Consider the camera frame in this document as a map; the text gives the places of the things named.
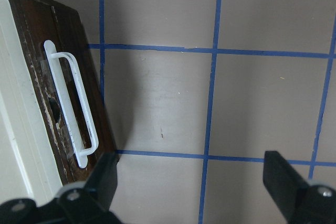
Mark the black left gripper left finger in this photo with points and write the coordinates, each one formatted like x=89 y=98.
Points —
x=79 y=202

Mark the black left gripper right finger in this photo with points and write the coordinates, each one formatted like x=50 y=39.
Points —
x=298 y=199

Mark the cream plastic cabinet top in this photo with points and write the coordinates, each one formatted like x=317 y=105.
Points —
x=28 y=166

